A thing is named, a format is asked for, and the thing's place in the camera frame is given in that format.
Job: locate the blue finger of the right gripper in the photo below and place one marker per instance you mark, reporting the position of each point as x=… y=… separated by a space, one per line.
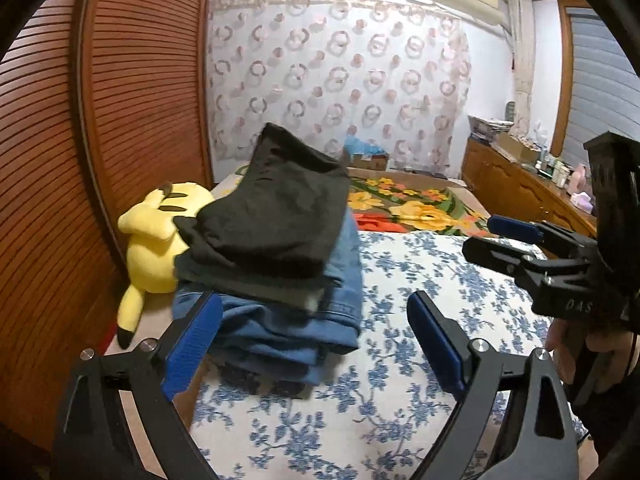
x=526 y=232
x=498 y=257

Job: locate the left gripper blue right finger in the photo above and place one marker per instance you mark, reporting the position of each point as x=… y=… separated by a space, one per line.
x=443 y=343

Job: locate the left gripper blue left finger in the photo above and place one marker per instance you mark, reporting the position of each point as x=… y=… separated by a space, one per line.
x=185 y=342

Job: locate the black pants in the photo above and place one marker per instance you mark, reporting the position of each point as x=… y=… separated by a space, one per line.
x=297 y=276

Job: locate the person right hand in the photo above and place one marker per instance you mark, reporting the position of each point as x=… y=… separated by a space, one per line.
x=590 y=359

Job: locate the long wooden dresser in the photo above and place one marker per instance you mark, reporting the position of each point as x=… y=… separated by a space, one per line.
x=506 y=188

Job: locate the pink tissue box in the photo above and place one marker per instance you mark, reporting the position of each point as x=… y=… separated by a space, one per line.
x=582 y=201

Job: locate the pink bottle on dresser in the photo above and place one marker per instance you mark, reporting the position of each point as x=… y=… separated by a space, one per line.
x=577 y=180

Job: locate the cardboard box on dresser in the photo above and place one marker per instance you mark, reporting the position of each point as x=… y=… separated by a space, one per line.
x=517 y=148

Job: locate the blue floral white blanket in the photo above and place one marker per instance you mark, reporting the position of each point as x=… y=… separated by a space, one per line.
x=380 y=409

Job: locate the folded blue jeans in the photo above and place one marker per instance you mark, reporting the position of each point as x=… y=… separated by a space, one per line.
x=282 y=342

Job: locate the yellow plush toy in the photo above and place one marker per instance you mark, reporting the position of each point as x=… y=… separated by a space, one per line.
x=154 y=241

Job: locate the orange floral bed cover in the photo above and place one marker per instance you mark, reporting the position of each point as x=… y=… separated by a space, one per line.
x=410 y=204

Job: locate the cardboard box with blue items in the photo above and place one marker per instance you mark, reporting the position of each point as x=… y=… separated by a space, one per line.
x=364 y=155

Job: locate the grey roller shutter window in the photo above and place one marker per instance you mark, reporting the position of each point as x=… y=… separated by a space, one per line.
x=605 y=87

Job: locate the circle patterned curtain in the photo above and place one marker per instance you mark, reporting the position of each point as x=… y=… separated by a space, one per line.
x=371 y=75

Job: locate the wooden louvered wardrobe door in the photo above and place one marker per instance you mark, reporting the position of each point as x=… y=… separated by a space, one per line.
x=101 y=101

